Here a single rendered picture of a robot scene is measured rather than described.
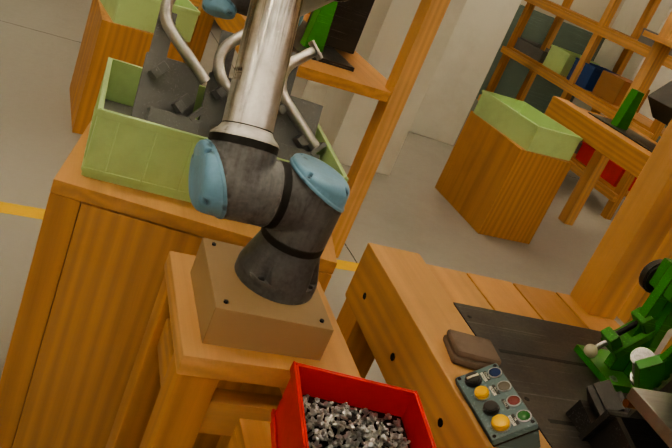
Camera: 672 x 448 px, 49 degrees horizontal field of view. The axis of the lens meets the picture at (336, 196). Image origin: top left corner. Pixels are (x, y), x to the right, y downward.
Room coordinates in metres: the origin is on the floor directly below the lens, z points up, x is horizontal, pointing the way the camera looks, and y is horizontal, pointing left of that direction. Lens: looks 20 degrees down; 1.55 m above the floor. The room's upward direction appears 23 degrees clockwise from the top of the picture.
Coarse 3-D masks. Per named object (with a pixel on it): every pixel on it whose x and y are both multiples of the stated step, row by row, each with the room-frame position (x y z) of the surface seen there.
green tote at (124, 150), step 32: (128, 64) 1.92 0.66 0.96; (128, 96) 1.93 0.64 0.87; (96, 128) 1.53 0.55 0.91; (128, 128) 1.55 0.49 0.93; (160, 128) 1.58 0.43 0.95; (320, 128) 2.07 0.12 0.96; (96, 160) 1.54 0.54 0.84; (128, 160) 1.56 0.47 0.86; (160, 160) 1.59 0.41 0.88; (288, 160) 1.70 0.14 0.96; (160, 192) 1.60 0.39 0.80
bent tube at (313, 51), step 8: (312, 40) 2.00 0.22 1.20; (312, 48) 2.00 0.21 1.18; (296, 56) 1.98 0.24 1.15; (304, 56) 1.98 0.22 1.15; (312, 56) 2.00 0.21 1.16; (320, 56) 2.00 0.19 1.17; (296, 64) 1.97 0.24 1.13; (288, 72) 1.96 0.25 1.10; (288, 96) 1.94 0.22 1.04; (288, 104) 1.93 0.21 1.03; (288, 112) 1.93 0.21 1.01; (296, 112) 1.94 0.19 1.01; (296, 120) 1.93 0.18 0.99; (304, 120) 1.95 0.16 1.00; (304, 128) 1.93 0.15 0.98; (304, 136) 1.93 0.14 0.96; (312, 136) 1.94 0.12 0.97; (312, 144) 1.93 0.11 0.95
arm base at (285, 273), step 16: (256, 240) 1.16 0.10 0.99; (272, 240) 1.13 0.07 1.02; (240, 256) 1.16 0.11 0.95; (256, 256) 1.13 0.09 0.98; (272, 256) 1.13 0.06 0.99; (288, 256) 1.13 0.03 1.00; (304, 256) 1.13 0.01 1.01; (320, 256) 1.18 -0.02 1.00; (240, 272) 1.13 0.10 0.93; (256, 272) 1.12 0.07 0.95; (272, 272) 1.12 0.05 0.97; (288, 272) 1.12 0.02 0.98; (304, 272) 1.14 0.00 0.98; (256, 288) 1.11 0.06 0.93; (272, 288) 1.11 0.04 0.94; (288, 288) 1.12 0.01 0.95; (304, 288) 1.14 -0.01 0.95; (288, 304) 1.12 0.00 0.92
